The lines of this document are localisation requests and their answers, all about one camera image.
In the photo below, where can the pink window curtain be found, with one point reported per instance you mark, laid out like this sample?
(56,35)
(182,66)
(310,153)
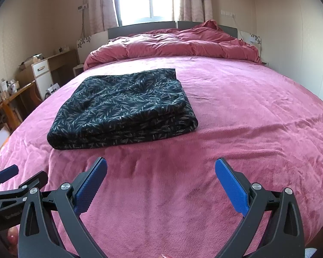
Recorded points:
(102,15)
(195,10)

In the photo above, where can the red rumpled duvet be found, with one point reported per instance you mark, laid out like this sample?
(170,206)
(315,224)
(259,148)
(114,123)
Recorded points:
(204,40)

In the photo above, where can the white floral side panel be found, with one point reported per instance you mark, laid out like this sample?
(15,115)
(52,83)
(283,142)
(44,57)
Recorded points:
(88,44)

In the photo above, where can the dark leaf-print pants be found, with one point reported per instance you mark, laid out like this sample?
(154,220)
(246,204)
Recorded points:
(112,110)

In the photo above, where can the grey bed headboard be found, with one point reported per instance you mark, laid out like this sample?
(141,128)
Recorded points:
(123,31)

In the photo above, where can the pink window curtain right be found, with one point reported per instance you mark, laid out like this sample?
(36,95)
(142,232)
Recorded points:
(195,10)

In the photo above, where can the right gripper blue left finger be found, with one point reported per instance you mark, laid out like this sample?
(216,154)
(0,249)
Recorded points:
(38,236)

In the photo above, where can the pink window curtain left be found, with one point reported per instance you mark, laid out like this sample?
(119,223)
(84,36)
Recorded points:
(102,15)

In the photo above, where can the person's left hand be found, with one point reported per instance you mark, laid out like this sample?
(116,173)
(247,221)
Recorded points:
(13,237)

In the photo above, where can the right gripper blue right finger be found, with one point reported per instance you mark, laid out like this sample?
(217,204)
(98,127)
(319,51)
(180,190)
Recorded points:
(283,236)

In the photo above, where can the white drawer cabinet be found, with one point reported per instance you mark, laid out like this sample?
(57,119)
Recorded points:
(43,77)

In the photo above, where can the wooden desk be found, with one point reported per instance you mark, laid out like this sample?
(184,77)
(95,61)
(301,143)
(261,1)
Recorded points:
(20,105)

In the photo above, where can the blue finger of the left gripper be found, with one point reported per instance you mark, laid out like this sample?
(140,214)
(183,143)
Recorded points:
(35,183)
(8,173)

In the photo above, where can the pink fleece bed blanket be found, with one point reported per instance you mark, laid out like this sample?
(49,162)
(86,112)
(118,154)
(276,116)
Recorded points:
(163,197)

